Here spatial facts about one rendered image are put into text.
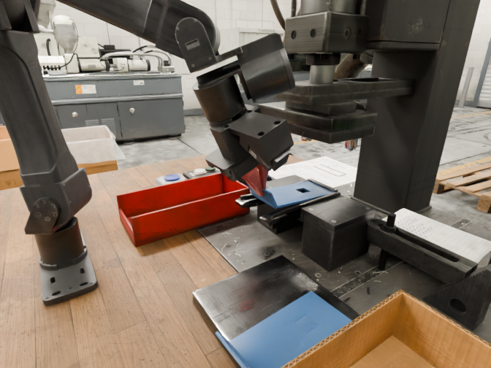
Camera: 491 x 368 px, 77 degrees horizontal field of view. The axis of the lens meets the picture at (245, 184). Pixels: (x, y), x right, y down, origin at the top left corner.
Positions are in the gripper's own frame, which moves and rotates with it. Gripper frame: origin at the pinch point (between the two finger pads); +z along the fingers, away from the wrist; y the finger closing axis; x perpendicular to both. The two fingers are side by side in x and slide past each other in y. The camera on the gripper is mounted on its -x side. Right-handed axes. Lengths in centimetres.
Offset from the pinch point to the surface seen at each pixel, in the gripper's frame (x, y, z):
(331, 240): -11.2, 2.8, 7.4
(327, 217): -8.9, 5.0, 5.5
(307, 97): -4.8, 10.5, -11.9
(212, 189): 24.0, -0.9, 9.9
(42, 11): 507, 31, -70
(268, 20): 619, 460, 100
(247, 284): -8.7, -11.3, 5.2
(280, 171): 29.2, 21.4, 22.3
